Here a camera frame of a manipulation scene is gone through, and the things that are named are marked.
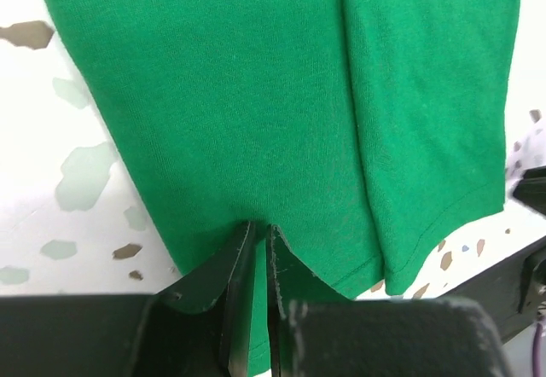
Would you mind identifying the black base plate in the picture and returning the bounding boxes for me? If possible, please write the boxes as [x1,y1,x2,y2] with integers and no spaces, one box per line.
[443,167,546,344]

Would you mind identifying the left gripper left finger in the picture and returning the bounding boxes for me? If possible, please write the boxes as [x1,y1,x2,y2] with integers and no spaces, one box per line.
[1,222,255,377]

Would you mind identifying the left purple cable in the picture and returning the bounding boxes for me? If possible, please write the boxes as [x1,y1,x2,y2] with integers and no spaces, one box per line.
[531,323,546,377]

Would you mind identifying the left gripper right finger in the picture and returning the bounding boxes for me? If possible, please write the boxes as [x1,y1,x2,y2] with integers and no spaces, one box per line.
[266,225,512,376]

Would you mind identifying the green t shirt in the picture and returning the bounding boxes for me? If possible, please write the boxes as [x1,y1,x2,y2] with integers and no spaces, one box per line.
[32,0,524,377]

